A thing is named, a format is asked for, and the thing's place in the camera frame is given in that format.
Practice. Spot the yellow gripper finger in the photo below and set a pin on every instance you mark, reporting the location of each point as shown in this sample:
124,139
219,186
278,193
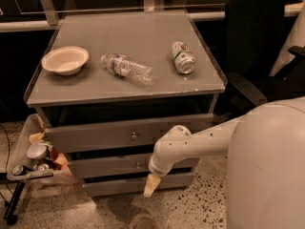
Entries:
152,183

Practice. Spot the grey drawer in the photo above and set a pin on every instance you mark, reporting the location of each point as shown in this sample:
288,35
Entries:
108,135
111,162
136,185

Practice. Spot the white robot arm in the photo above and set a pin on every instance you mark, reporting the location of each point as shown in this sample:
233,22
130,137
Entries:
266,163

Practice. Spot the grey bottom drawer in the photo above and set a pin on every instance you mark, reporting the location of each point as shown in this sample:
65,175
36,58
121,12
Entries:
136,185

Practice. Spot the grey top drawer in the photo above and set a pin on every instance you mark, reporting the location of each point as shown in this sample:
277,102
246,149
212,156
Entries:
108,135

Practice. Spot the grey drawer cabinet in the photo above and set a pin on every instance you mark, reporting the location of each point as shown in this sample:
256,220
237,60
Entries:
96,96

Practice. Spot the clear plastic bin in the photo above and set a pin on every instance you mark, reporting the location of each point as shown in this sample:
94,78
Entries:
35,161

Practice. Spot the silver can in bin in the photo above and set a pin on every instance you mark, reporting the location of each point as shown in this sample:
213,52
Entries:
37,151

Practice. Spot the clear plastic water bottle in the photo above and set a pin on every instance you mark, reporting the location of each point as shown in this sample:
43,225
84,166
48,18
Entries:
126,67

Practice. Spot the green white soda can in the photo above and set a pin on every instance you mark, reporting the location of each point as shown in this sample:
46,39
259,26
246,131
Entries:
182,57

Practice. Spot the small silver can lid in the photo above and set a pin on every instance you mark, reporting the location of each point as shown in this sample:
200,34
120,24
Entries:
18,170

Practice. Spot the black stand leg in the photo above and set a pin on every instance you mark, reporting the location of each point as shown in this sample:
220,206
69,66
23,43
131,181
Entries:
9,215

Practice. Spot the white paper bowl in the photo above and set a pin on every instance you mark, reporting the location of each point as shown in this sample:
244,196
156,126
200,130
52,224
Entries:
65,61

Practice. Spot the black office chair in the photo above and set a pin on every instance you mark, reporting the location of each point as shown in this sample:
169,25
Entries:
254,30

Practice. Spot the metal railing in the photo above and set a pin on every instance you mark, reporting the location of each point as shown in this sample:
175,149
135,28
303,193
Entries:
39,15

